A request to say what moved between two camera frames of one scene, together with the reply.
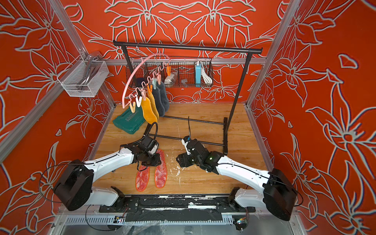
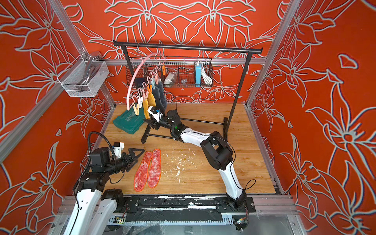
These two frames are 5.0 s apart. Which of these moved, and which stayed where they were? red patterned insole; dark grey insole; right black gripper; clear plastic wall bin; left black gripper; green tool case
Moved: right black gripper; left black gripper
Stayed: dark grey insole; red patterned insole; clear plastic wall bin; green tool case
